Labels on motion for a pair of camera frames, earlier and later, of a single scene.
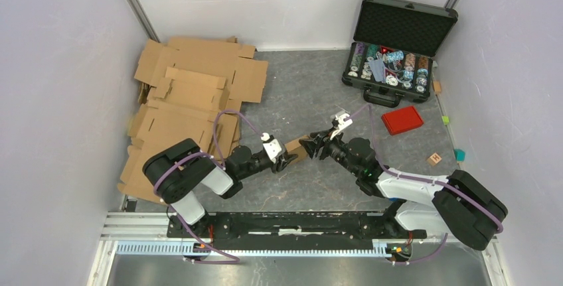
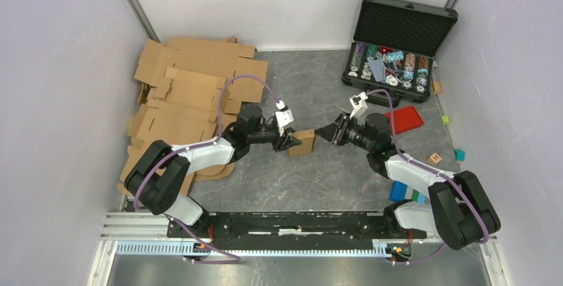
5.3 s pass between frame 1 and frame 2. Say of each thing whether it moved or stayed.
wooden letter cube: stayed
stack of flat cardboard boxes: stayed
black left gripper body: moved
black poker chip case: stayed
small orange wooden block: stayed
